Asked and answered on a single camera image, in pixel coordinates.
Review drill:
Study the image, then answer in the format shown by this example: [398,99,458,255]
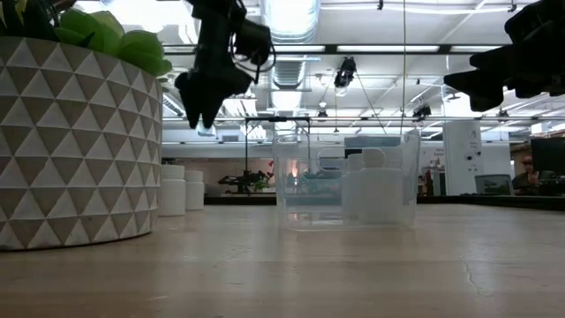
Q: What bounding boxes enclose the black monitor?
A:
[530,137,565,178]

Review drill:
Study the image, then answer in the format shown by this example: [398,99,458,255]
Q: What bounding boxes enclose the person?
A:
[511,155,542,195]

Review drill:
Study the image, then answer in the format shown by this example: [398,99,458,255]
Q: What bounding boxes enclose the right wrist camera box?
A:
[504,0,565,46]

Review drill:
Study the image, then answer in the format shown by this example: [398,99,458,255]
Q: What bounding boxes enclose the white triangle-pattern plant pot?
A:
[0,35,163,252]

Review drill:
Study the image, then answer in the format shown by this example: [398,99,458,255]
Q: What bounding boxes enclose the clear plastic basket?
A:
[271,130,422,231]

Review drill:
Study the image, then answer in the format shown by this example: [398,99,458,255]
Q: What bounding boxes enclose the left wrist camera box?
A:
[232,19,275,67]

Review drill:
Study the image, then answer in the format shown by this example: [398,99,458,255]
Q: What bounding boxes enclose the silver ventilation duct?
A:
[260,0,322,111]

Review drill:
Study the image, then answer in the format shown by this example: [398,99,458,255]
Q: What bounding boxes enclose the white square pillar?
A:
[442,121,485,196]

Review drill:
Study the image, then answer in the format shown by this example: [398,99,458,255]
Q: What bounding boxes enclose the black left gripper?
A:
[174,17,256,131]

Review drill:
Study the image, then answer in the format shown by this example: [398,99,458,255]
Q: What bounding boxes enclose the green succulent plant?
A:
[0,0,173,79]

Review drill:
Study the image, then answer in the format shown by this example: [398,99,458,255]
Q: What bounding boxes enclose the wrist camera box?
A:
[232,19,275,67]
[504,0,565,46]

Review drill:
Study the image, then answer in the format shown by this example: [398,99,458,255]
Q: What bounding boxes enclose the white pill bottle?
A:
[158,163,187,217]
[184,170,206,211]
[357,147,405,224]

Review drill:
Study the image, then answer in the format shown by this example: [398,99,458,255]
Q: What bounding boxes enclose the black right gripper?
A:
[442,43,565,113]

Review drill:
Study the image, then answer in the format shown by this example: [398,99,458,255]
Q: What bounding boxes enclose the black overhead camera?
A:
[333,56,358,89]

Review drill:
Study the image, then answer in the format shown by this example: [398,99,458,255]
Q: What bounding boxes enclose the long ceiling light panel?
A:
[337,43,442,54]

